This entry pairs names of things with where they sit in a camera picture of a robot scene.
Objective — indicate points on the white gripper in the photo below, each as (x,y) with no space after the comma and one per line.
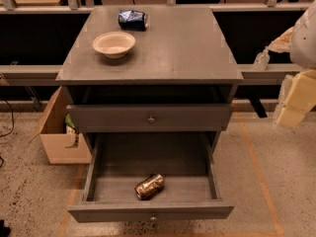
(304,43)

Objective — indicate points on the orange soda can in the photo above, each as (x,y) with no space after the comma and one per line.
(150,186)

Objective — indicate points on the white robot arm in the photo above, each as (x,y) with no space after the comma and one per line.
(300,42)

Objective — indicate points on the closed grey top drawer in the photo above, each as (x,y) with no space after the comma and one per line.
(133,118)

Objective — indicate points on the grey wooden drawer cabinet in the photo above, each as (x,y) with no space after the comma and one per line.
(182,58)

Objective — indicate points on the brass top drawer knob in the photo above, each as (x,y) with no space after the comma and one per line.
(151,119)

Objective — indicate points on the open grey middle drawer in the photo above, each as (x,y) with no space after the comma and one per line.
(122,160)

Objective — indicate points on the crushed blue soda can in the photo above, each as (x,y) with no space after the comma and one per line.
(133,20)

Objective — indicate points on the clear hand sanitizer bottle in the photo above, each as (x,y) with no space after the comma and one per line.
(262,60)

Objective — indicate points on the white paper bowl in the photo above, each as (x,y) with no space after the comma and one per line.
(114,44)

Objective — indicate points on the open cardboard box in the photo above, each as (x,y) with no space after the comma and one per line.
(60,146)

